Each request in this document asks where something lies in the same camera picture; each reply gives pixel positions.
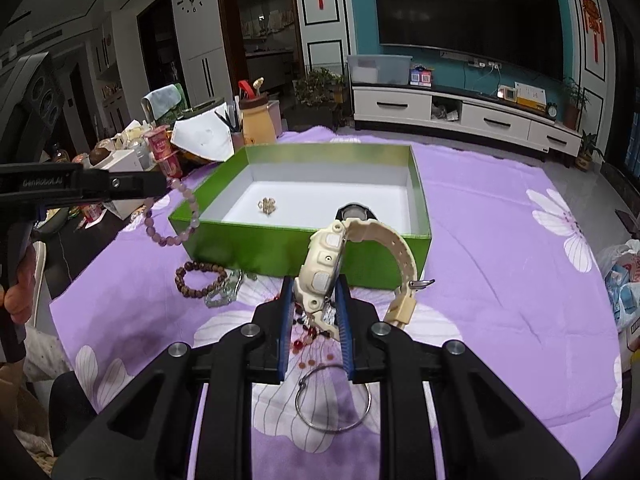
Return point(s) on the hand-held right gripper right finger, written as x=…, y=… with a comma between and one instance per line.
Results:
x=344, y=332

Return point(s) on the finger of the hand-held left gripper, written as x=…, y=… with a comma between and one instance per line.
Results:
x=135, y=185

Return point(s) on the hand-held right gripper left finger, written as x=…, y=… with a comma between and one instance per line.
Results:
x=285, y=332

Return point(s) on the cream wrist watch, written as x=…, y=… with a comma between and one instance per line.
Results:
x=322, y=260

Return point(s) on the green cardboard box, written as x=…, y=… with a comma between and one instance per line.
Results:
x=250, y=255

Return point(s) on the person's left hand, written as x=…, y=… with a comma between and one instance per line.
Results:
x=20, y=300

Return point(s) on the white carton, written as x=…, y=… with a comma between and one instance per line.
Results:
x=125, y=160

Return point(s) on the red drink cup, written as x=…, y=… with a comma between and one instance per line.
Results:
x=162, y=147

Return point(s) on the pale green jade bangle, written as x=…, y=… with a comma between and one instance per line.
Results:
x=220, y=300

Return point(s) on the white paper sheet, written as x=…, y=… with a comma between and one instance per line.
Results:
x=200, y=135

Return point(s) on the pale green towel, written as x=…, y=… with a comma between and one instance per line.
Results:
x=165, y=100

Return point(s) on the pen holder cup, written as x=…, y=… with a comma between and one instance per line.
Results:
x=237, y=139

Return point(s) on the black wrist watch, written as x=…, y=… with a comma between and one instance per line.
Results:
x=355, y=211

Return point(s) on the small gold brooch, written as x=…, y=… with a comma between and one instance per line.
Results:
x=267, y=206

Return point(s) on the brown lidded container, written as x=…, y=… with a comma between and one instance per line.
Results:
x=257, y=125

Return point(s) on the purple floral cloth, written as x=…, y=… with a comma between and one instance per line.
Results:
x=475, y=260

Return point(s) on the bushy potted plant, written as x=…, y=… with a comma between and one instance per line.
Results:
x=315, y=87

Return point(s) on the white television cabinet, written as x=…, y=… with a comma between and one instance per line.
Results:
x=500, y=120

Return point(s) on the clear plastic storage box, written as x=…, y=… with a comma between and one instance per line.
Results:
x=380, y=70

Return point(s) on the white plastic bag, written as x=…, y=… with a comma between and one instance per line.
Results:
x=620, y=290

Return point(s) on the small pink device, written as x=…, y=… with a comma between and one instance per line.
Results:
x=506, y=93

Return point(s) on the small potted plant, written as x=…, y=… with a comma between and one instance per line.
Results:
x=585, y=160

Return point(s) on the white desk calendar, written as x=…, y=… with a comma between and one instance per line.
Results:
x=530, y=94

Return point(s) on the small black alarm clock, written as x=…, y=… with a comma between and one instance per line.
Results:
x=551, y=111

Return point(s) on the tall potted plant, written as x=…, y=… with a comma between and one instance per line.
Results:
x=572, y=110

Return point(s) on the large black television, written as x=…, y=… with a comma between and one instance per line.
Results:
x=465, y=15

